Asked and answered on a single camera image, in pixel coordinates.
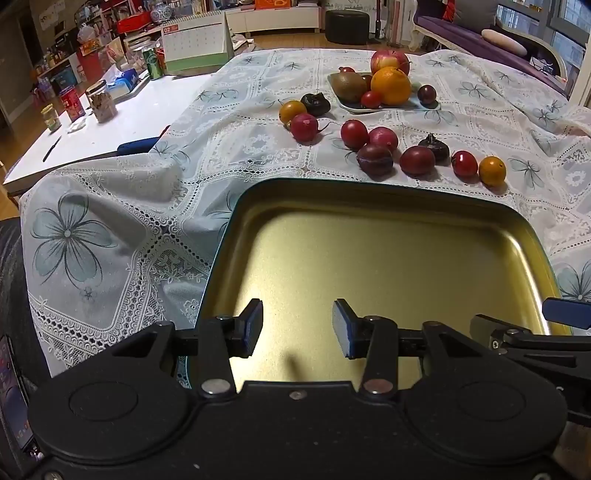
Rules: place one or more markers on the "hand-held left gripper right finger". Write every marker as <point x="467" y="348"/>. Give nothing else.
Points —
<point x="340" y="330"/>

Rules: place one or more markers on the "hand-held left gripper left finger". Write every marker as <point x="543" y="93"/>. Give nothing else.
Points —
<point x="253" y="328"/>

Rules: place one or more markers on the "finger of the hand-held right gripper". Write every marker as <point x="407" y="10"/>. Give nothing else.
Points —
<point x="565" y="311"/>
<point x="512" y="339"/>

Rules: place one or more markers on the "gold metal tray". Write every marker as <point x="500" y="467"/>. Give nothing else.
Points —
<point x="369" y="258"/>

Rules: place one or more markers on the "red cherry tomato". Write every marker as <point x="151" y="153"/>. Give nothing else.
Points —
<point x="464" y="165"/>
<point x="347" y="70"/>
<point x="371" y="99"/>

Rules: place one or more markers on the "red radish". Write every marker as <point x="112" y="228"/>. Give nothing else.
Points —
<point x="304" y="128"/>
<point x="384" y="137"/>

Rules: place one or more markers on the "white lace floral tablecloth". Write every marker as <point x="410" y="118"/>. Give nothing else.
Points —
<point x="138" y="221"/>

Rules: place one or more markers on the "small orange kumquat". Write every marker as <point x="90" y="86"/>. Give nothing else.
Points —
<point x="492" y="171"/>

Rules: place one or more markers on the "dark purple plum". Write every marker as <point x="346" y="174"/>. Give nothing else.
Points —
<point x="375" y="160"/>

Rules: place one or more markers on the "yellow cherry tomato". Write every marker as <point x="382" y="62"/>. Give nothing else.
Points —
<point x="292" y="112"/>

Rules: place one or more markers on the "dark purple mangosteen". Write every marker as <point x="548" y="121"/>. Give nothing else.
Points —
<point x="315" y="104"/>

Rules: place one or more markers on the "pale green plate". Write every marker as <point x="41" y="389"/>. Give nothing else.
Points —
<point x="406" y="107"/>

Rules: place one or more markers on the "white table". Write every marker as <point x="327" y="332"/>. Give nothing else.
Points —
<point x="115" y="134"/>

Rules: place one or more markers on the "brown kiwi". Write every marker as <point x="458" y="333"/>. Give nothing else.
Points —
<point x="348" y="86"/>

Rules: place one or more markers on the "large orange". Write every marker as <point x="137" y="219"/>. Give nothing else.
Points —
<point x="390" y="86"/>

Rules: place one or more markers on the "dark red plum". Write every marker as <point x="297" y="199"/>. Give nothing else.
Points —
<point x="367" y="82"/>

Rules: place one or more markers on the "dark purple grape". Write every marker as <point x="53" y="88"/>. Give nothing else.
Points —
<point x="427" y="94"/>

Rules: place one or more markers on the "crumpled white napkin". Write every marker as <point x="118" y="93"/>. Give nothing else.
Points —
<point x="77" y="125"/>

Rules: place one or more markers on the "black pen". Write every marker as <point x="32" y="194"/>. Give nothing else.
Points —
<point x="52" y="148"/>

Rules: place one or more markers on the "glass jar with brown contents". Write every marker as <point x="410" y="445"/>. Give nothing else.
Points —
<point x="101" y="105"/>

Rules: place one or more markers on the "red apple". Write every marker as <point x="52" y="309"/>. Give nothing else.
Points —
<point x="388" y="60"/>

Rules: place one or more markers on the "cream bolster pillow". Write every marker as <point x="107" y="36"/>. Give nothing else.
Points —
<point x="504" y="42"/>

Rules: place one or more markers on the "blue tissue pack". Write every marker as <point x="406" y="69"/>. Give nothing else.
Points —
<point x="122" y="84"/>

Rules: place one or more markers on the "green drink can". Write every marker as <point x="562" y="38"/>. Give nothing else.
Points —
<point x="153" y="63"/>

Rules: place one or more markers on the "red tin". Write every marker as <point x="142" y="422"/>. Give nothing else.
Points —
<point x="72" y="105"/>

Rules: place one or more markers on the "small yellow-lidded jar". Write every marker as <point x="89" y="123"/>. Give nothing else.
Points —
<point x="51" y="117"/>

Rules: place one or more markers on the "desk calendar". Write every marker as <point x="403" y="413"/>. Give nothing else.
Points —
<point x="196" y="41"/>

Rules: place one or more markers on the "purple sofa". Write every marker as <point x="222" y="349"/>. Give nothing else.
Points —
<point x="461" y="34"/>

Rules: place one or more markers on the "clear glass jar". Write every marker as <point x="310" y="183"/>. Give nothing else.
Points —
<point x="135" y="54"/>

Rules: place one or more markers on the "black round stool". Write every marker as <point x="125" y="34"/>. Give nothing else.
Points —
<point x="347" y="25"/>

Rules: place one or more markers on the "grey cushion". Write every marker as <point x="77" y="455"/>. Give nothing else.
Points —
<point x="475" y="14"/>

